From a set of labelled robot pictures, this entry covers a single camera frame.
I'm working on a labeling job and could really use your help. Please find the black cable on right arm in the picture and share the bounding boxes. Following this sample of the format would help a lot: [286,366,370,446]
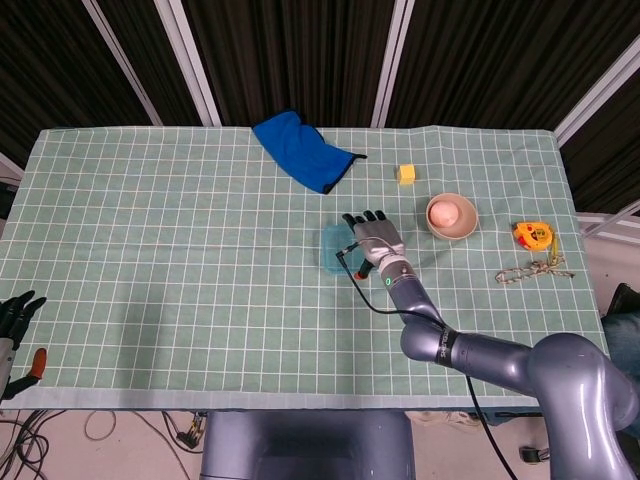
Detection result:
[334,242,519,480]

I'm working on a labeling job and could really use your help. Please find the green checked tablecloth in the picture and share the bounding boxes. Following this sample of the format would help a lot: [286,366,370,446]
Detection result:
[0,125,624,411]

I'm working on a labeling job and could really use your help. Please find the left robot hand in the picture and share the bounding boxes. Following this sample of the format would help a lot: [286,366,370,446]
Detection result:
[0,289,49,401]

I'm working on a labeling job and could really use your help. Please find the translucent blue square lid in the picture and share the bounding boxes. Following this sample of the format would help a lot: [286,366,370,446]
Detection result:
[320,223,369,276]

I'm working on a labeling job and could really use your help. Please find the white metal frame post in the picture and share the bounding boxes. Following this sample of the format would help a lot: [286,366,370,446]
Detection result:
[153,0,223,127]
[82,0,164,126]
[369,0,416,129]
[554,37,640,149]

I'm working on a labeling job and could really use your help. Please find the blue cloth pouch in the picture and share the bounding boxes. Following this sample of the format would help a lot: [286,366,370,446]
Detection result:
[251,110,369,196]

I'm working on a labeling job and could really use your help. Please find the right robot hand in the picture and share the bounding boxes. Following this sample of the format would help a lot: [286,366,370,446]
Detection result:
[341,209,406,281]

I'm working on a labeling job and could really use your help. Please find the black floor cables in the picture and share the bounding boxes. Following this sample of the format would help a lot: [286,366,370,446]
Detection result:
[0,409,56,480]

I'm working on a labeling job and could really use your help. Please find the pink ball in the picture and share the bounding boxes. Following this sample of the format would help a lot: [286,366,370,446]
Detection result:
[429,198,461,229]

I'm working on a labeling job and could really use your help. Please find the black yellow plug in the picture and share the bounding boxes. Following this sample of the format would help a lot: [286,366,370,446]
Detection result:
[174,412,209,451]

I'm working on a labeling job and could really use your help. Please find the knotted beige rope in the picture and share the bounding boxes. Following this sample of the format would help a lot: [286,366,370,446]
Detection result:
[494,254,577,288]

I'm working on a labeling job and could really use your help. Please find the yellow tape measure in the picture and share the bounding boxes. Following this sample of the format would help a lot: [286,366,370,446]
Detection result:
[513,222,561,266]

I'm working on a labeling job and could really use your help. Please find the beige bowl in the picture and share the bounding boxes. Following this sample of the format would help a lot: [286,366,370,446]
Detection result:
[425,192,480,242]

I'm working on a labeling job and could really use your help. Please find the dark pleated curtain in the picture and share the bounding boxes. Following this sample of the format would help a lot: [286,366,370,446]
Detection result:
[0,0,640,211]

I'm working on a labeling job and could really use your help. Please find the grey robot torso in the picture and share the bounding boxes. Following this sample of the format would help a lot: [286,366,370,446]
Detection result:
[199,409,416,480]

